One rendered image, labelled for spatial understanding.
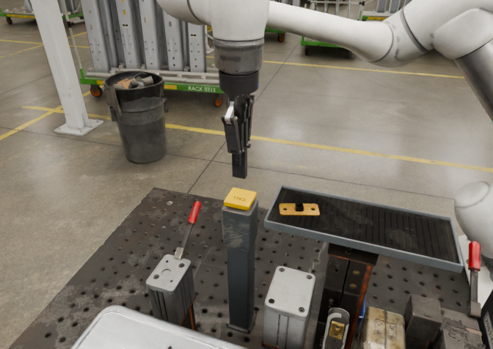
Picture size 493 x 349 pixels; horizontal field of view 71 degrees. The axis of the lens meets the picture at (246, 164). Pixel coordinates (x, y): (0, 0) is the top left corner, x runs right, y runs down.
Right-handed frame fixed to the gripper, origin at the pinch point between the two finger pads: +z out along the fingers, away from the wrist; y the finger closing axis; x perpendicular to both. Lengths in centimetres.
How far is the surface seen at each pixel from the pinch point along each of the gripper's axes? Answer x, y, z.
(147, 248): -43, -16, 55
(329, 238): 21.2, 7.1, 9.0
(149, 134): -145, -164, 95
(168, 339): -4.6, 27.6, 25.0
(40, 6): -259, -194, 2
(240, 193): -0.2, -0.6, 8.8
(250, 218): 3.7, 3.3, 12.0
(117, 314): -17.4, 26.4, 25.0
